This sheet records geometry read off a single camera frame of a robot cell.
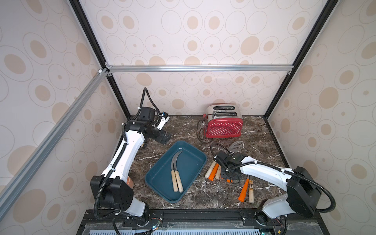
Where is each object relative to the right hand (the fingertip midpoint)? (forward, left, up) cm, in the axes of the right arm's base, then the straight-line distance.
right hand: (230, 175), depth 85 cm
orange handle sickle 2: (+18, -3, +3) cm, 18 cm away
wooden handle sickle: (+4, +12, -1) cm, 12 cm away
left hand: (+14, +37, +21) cm, 45 cm away
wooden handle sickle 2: (-3, +33, 0) cm, 33 cm away
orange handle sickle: (+2, +10, -2) cm, 10 cm away
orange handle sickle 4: (-9, -6, -3) cm, 11 cm away
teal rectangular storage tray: (+7, +26, -2) cm, 27 cm away
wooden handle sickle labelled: (-8, -11, -3) cm, 14 cm away
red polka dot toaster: (+31, +4, +14) cm, 34 cm away
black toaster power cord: (+31, +20, +1) cm, 36 cm away
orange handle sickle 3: (-2, 0, -3) cm, 4 cm away
